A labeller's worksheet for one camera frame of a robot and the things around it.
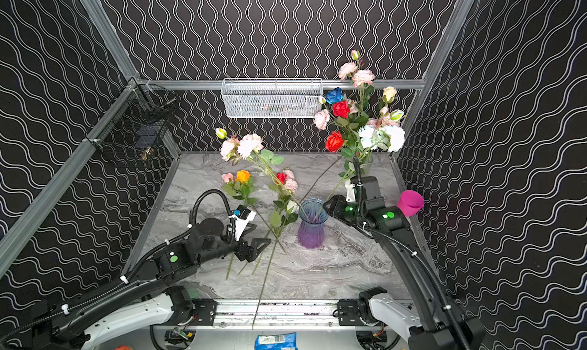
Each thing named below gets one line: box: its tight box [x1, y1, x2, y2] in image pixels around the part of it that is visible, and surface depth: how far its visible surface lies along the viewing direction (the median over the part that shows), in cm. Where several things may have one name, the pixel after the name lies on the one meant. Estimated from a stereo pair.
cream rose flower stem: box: [382, 85, 397, 106], surface depth 84 cm
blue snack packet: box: [254, 331, 298, 350], surface depth 70 cm
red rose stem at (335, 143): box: [299, 131, 345, 205], surface depth 83 cm
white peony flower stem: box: [316, 110, 406, 214], surface depth 61 cm
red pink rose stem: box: [238, 169, 300, 276], surface depth 99 cm
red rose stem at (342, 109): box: [331, 100, 370, 136], surface depth 79 cm
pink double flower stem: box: [313, 96, 334, 131], surface depth 85 cm
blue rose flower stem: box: [324, 87, 344, 105], surface depth 80 cm
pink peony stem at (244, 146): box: [215, 127, 310, 218], surface depth 66 cm
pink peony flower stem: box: [338, 48, 376, 113], surface depth 83 cm
